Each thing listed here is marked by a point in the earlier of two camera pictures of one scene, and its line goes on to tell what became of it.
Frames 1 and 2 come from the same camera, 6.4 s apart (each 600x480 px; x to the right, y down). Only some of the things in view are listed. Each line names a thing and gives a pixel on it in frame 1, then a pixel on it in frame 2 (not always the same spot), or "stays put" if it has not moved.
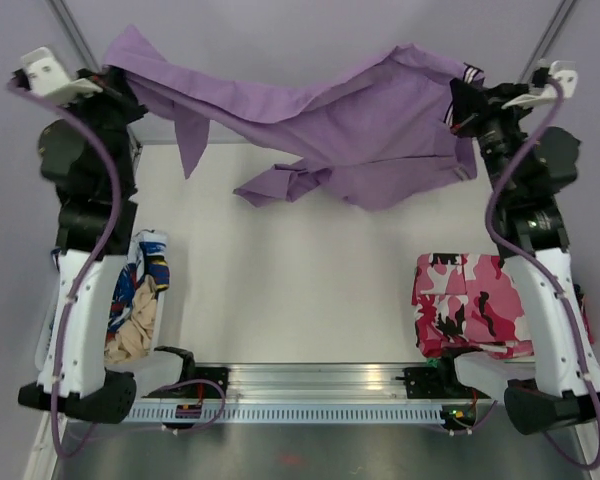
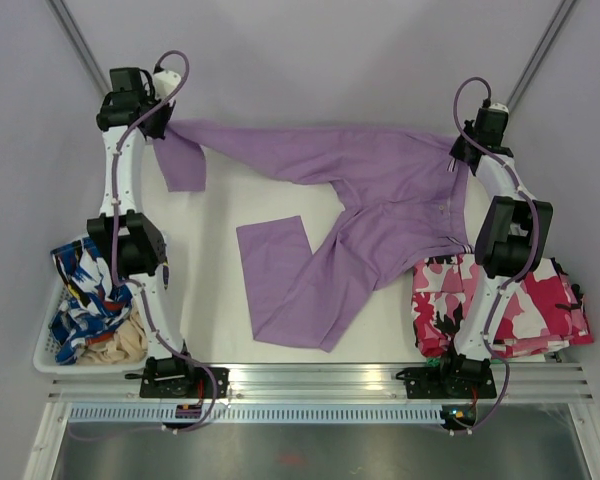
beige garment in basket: [133, 339] stays put
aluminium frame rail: [295, 384] stays put
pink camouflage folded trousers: [472, 303] stays put
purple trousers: [361, 138] to [402, 199]
